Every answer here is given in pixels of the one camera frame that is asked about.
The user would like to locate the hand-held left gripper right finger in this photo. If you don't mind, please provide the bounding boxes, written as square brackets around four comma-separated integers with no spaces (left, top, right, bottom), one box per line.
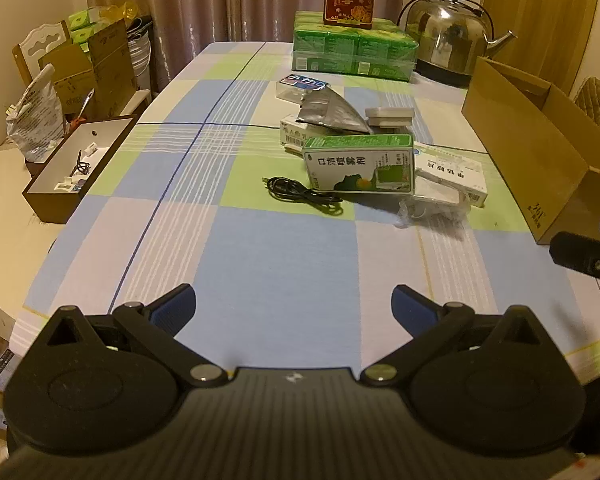
[359,284,561,387]

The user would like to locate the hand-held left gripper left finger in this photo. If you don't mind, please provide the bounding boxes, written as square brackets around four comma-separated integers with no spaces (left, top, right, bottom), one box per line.
[44,282,228,387]

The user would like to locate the clear plastic bag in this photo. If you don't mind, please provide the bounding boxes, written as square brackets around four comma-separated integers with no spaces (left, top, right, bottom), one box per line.
[394,180,473,228]

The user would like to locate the green and white carton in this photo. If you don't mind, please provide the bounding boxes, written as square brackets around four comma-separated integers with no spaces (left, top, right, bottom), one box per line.
[302,132,416,196]

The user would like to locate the black cable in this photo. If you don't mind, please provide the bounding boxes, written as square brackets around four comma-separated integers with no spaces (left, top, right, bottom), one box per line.
[261,176,343,215]

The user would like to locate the small white medicine box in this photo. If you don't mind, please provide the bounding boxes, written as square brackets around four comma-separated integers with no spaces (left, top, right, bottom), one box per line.
[279,114,331,156]

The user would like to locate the silver foil pouch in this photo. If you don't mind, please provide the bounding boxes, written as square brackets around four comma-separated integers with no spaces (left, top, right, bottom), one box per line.
[294,86,373,135]

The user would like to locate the checkered tablecloth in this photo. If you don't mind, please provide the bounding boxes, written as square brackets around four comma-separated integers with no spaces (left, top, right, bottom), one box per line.
[10,40,600,396]

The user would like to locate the brown shallow box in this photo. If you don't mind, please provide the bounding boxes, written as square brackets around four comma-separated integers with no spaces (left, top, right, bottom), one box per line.
[21,115,140,223]

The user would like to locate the white foam block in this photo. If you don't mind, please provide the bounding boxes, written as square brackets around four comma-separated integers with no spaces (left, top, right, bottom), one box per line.
[365,105,415,136]

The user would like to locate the wooden door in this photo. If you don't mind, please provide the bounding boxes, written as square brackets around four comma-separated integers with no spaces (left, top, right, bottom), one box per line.
[482,0,598,96]

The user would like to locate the white plastic bag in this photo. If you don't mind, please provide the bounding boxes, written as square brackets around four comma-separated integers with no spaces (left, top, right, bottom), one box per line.
[6,64,63,163]

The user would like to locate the stainless steel kettle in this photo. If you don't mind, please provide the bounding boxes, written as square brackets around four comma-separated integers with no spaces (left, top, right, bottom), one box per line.
[396,0,518,87]

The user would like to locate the blue label tissue packet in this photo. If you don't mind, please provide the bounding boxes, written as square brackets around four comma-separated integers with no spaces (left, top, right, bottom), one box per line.
[275,73,331,103]

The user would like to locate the white bucket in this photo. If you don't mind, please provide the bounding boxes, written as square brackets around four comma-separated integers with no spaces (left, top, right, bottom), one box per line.
[127,17,156,93]

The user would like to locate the tall brown cardboard box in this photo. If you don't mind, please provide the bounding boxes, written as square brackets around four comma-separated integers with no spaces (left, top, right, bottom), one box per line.
[87,19,133,116]

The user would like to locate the green tissue multipack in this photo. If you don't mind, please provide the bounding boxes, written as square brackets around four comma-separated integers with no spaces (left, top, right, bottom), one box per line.
[291,11,420,82]

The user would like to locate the green tissue packet bundle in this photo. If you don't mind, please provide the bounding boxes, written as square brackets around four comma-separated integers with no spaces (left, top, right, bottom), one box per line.
[69,6,113,43]

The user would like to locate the white carved chair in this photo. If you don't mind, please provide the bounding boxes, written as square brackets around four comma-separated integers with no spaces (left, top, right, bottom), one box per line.
[12,21,73,86]

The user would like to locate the yellow plastic bag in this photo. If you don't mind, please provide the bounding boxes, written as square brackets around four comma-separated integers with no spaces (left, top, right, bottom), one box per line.
[97,2,140,23]

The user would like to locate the shiny grey curtain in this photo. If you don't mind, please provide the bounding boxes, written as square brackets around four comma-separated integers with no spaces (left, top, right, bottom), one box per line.
[82,0,411,93]

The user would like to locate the orange-handled tool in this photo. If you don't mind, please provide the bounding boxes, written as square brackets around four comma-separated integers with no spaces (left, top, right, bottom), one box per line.
[66,89,96,128]

